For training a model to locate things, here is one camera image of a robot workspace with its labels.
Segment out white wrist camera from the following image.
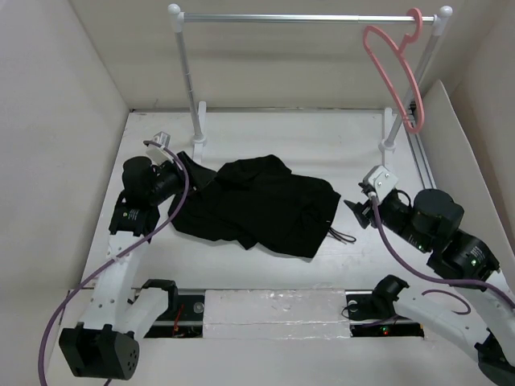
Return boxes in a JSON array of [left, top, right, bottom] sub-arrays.
[[146, 131, 171, 166], [358, 165, 399, 203]]

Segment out aluminium rail right side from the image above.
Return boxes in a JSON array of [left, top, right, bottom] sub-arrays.
[[406, 102, 438, 190]]

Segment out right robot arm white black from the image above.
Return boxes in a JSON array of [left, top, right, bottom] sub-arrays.
[[345, 189, 514, 385]]

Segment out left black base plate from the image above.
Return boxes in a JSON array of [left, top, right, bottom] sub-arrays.
[[127, 280, 205, 339]]

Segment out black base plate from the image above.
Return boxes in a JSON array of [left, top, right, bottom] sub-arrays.
[[340, 290, 425, 338], [127, 280, 205, 339]]

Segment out pink plastic hanger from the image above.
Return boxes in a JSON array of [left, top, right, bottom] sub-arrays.
[[362, 7, 427, 134]]

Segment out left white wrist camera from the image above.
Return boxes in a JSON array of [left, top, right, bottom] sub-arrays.
[[146, 131, 171, 166]]

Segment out white metal clothes rack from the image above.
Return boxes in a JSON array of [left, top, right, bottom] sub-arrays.
[[158, 1, 456, 166]]

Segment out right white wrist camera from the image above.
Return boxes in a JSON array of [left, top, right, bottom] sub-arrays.
[[358, 165, 399, 203]]

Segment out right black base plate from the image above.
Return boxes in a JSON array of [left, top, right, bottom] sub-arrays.
[[340, 290, 425, 338]]

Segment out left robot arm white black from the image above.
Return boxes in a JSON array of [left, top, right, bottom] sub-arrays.
[[59, 156, 190, 380]]

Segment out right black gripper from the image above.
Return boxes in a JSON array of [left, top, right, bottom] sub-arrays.
[[343, 191, 432, 252]]

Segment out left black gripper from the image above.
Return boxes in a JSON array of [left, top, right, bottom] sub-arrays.
[[148, 152, 215, 204]]

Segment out black trousers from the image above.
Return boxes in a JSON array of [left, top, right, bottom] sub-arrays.
[[171, 154, 356, 259]]

